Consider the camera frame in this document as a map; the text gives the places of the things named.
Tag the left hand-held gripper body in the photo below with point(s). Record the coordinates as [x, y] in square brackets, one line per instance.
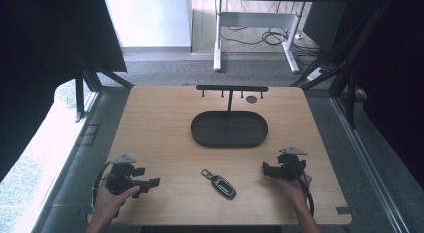
[117, 179]

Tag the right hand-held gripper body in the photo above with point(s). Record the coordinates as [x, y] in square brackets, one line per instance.
[292, 164]

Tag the black car key fob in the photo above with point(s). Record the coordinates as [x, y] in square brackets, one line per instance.
[222, 186]

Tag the black key rack with tray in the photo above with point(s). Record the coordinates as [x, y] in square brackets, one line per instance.
[229, 129]

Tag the person's left hand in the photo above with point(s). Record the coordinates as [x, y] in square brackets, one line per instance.
[111, 201]

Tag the person's right hand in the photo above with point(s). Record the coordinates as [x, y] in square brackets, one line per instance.
[293, 191]

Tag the grey round table grommet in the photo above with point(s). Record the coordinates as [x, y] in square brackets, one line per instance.
[251, 99]

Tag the white power strip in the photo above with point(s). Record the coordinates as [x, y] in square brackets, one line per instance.
[315, 74]

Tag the black metal stand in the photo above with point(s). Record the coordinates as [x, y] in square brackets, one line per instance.
[87, 83]
[346, 73]

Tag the black curtain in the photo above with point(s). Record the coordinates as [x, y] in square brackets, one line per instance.
[40, 59]
[393, 76]

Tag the metal floor rail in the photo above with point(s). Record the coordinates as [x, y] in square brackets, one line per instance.
[370, 166]

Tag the white desk frame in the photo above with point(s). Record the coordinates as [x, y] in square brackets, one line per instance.
[254, 19]

